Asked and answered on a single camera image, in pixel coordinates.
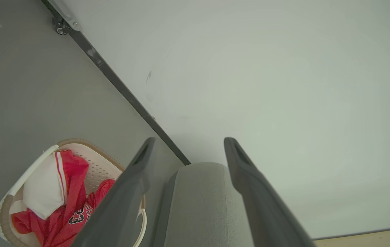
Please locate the white and red striped garment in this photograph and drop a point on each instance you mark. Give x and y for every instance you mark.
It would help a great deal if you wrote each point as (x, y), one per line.
(44, 188)

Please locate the red jersey with number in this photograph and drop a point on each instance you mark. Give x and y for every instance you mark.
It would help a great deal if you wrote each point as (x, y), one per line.
(57, 230)

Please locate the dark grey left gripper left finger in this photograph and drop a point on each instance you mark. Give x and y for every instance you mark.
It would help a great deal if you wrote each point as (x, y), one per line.
(119, 206)

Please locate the grey metal frame bracket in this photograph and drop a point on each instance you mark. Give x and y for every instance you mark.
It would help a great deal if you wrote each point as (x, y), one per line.
(65, 13)

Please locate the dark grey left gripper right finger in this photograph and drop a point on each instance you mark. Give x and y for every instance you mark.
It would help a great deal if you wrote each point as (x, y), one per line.
(263, 212)

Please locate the cream perforated laundry basket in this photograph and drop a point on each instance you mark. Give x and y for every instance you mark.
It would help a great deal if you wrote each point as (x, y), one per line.
(102, 168)

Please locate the small black caster wheel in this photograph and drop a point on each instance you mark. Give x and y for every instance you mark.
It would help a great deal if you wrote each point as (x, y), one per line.
(61, 30)

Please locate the black baseboard strip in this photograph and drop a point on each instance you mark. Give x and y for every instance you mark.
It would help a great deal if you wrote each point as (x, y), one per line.
(112, 77)

